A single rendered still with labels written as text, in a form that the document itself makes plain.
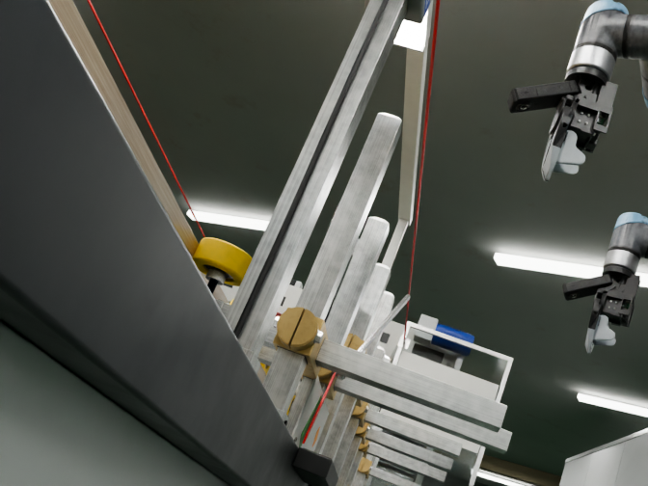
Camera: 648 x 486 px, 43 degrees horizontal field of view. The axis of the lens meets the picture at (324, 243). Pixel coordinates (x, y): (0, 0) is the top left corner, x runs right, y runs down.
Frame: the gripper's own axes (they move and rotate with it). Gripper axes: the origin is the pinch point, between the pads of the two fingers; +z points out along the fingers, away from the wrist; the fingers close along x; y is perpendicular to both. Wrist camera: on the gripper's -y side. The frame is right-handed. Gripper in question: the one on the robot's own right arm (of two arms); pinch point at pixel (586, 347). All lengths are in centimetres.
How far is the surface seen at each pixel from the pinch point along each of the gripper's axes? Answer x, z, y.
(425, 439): 8.3, 30.0, -31.0
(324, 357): -92, 43, -16
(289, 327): -100, 43, -18
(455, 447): 10.3, 29.3, -24.0
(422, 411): -64, 40, -11
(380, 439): 29, 30, -49
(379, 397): -66, 40, -17
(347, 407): -25, 35, -39
